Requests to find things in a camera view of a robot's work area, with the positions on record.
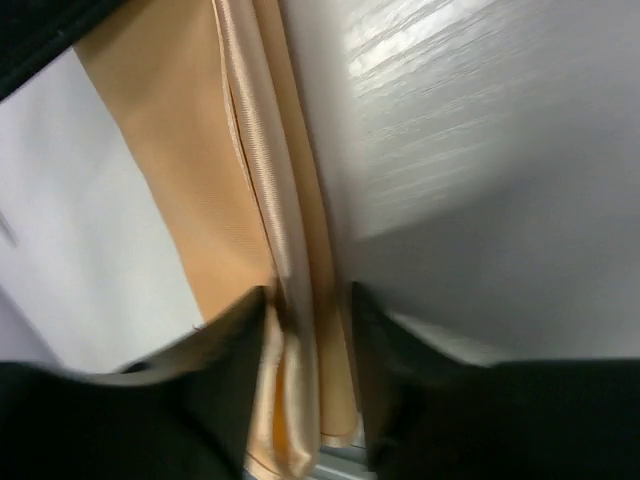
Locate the beige cloth napkin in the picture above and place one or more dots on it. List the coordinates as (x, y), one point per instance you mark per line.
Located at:
(205, 96)

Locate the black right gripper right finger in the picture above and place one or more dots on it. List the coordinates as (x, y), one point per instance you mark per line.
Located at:
(428, 416)

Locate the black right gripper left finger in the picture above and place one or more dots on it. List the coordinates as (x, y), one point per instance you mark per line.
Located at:
(182, 412)

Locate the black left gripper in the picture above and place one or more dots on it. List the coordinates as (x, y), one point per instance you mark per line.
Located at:
(34, 33)

